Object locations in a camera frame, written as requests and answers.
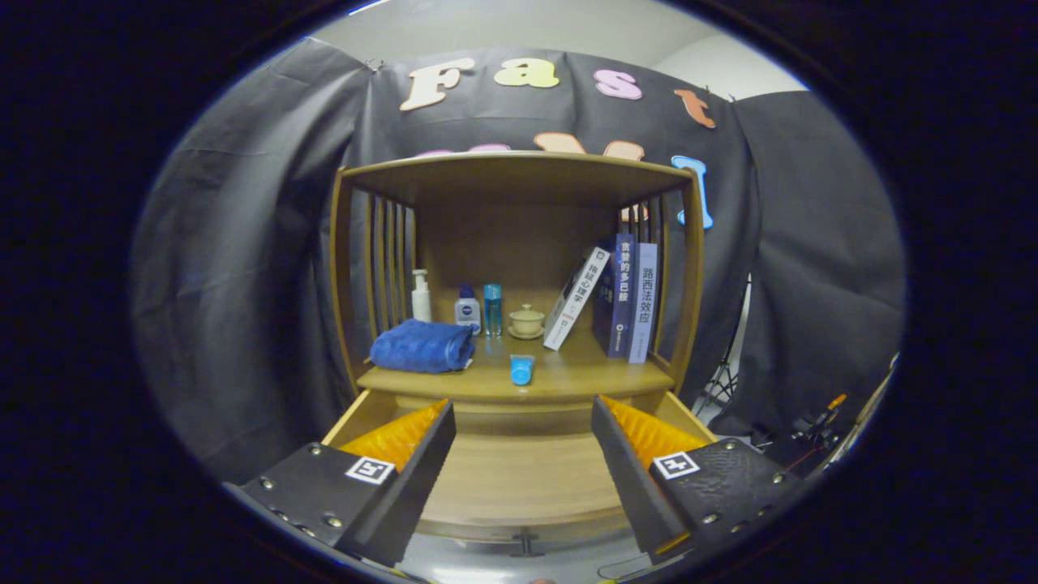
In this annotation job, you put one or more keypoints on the white bottle with blue cap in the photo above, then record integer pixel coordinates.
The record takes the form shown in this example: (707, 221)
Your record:
(468, 312)

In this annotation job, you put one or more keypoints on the black drawer knob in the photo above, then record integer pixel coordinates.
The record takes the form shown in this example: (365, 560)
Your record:
(527, 545)

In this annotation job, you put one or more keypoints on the blue white cleanser tube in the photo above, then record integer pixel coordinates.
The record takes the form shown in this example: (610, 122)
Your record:
(521, 371)

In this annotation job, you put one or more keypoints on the white pump bottle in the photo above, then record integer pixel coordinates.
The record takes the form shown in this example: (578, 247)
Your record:
(422, 304)

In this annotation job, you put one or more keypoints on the white book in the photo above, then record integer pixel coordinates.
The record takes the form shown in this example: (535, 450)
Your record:
(576, 300)

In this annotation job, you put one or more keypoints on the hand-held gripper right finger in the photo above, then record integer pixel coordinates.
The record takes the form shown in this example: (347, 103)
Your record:
(628, 487)

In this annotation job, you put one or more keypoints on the black tripod stand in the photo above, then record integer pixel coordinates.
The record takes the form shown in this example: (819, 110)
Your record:
(724, 381)

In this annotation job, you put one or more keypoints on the dark blue book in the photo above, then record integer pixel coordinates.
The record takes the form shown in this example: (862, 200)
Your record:
(623, 300)

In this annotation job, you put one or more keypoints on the blue folded towel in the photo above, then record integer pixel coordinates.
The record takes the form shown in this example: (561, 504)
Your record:
(422, 347)

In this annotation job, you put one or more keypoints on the pale lilac book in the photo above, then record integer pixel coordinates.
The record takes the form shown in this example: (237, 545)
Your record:
(645, 304)

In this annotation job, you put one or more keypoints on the clear blue bottle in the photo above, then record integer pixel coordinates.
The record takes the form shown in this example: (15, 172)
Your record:
(492, 312)

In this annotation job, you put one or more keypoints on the wooden cabinet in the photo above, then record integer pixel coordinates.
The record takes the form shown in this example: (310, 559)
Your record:
(519, 182)

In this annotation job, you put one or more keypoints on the black orange device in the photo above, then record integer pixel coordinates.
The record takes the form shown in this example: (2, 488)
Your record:
(827, 410)

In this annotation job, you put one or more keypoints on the beige lidded teacup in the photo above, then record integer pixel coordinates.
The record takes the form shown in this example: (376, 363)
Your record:
(527, 323)

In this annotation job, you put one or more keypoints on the wooden countertop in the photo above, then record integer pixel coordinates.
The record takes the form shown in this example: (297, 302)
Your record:
(568, 373)

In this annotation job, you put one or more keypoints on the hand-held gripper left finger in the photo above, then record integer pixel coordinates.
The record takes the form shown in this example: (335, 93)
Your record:
(413, 495)

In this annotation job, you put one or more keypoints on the wooden drawer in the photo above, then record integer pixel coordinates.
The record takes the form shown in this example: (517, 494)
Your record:
(519, 478)

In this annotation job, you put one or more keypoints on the black backdrop cloth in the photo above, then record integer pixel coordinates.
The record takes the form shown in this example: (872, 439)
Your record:
(259, 243)

